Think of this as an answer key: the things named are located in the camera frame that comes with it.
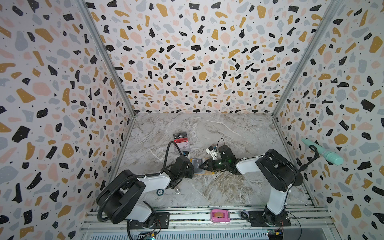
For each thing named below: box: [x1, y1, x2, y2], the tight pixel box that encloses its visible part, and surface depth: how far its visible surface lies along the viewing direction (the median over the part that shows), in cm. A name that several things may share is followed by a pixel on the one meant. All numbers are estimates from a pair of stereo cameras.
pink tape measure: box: [210, 209, 231, 223], surface depth 75 cm
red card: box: [174, 137, 190, 148], surface depth 102 cm
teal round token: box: [156, 188, 165, 197], surface depth 84 cm
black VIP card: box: [173, 131, 188, 140], surface depth 102 cm
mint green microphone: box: [301, 138, 344, 166], surface depth 64 cm
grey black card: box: [193, 158, 202, 174], surface depth 92 cm
